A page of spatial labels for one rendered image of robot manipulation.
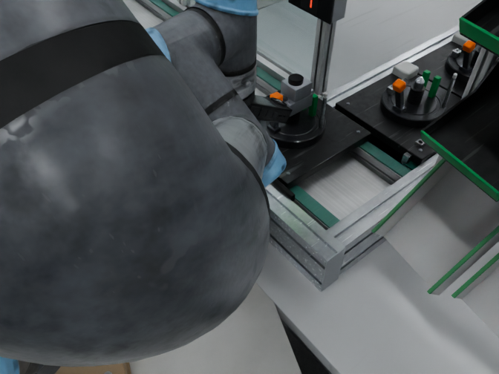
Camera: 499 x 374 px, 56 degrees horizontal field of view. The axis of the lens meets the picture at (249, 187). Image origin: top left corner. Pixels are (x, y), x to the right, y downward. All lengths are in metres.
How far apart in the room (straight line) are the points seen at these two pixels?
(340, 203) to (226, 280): 0.79
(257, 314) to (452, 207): 0.37
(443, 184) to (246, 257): 0.64
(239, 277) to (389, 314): 0.72
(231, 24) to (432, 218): 0.43
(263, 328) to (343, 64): 0.86
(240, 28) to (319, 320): 0.51
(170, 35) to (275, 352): 0.53
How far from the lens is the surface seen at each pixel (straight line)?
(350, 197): 0.96
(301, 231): 0.83
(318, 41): 1.08
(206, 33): 0.55
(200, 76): 0.52
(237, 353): 0.83
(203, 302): 0.16
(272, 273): 0.90
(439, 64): 1.30
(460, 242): 0.78
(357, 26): 1.65
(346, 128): 1.03
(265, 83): 1.20
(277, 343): 0.83
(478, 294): 0.78
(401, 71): 1.21
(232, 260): 0.16
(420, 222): 0.80
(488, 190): 0.63
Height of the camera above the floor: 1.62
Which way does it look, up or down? 47 degrees down
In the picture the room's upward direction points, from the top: straight up
